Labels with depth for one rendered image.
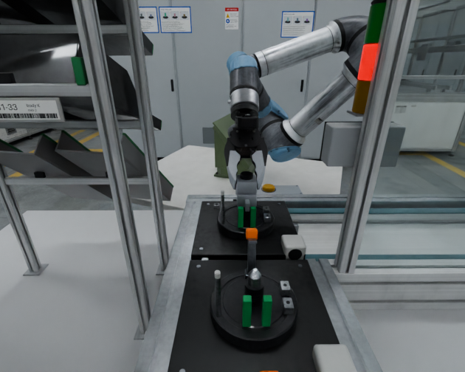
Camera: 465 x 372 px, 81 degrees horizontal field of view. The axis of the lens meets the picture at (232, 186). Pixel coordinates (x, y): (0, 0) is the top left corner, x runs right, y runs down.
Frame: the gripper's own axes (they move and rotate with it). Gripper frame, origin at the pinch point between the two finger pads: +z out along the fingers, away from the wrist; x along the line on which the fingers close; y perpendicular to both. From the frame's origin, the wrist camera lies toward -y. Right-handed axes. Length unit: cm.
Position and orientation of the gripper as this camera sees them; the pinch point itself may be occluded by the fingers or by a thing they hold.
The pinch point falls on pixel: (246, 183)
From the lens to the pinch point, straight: 62.4
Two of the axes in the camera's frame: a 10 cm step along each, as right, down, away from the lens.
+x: -10.0, 0.0, -0.1
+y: -0.1, 2.9, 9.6
